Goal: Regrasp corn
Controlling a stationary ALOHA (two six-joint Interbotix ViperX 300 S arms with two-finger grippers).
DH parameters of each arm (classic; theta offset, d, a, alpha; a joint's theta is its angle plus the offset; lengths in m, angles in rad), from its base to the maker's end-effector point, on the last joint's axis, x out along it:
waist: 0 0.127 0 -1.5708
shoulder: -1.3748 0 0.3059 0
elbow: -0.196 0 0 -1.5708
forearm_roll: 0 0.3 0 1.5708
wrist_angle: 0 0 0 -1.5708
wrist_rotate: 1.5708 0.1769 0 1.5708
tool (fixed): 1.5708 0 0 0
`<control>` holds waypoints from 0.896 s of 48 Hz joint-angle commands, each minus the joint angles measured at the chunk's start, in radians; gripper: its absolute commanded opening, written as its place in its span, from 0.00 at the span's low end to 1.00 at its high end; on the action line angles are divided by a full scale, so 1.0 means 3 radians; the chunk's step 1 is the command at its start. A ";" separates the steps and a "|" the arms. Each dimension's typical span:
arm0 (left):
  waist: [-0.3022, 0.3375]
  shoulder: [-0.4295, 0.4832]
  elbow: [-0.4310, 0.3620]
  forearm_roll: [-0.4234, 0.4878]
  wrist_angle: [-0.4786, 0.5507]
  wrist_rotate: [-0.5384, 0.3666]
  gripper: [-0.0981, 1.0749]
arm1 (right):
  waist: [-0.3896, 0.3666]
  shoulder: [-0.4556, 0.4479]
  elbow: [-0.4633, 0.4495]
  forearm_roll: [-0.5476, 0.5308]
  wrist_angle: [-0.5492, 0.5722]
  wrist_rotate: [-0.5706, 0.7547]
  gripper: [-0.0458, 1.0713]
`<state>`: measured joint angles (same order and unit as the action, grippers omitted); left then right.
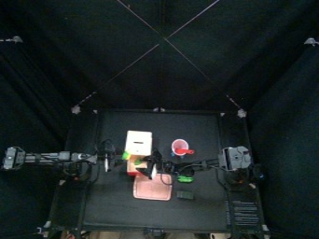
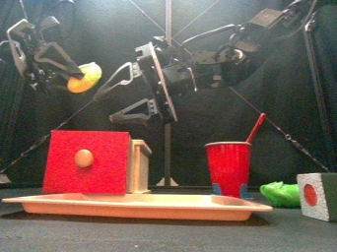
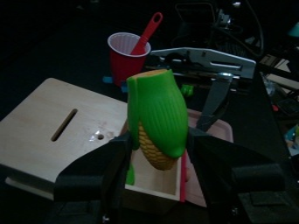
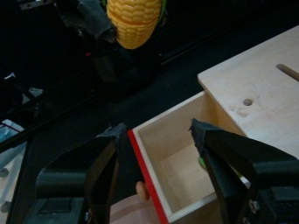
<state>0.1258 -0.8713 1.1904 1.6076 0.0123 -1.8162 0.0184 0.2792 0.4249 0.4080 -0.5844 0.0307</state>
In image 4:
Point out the wooden drawer with red front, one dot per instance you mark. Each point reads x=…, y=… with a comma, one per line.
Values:
x=171, y=140

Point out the yellow toy corn cob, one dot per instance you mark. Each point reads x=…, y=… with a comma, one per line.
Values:
x=133, y=20

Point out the small green toy item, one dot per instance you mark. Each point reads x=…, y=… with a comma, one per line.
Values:
x=201, y=163

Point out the black aluminium frame rail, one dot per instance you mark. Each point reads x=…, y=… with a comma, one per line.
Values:
x=43, y=124
x=201, y=43

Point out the white board with bolts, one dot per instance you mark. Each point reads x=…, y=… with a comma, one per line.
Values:
x=9, y=186

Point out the light wooden toy cabinet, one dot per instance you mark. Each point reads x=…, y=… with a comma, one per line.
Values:
x=256, y=87

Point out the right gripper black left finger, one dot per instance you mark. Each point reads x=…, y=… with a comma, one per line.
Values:
x=101, y=175

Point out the white and blue plastic item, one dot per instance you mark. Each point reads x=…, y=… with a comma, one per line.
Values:
x=8, y=131

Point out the grey taped finger of the left gripper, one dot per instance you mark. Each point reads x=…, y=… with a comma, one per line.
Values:
x=97, y=20

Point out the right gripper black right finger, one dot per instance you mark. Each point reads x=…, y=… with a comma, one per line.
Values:
x=233, y=151

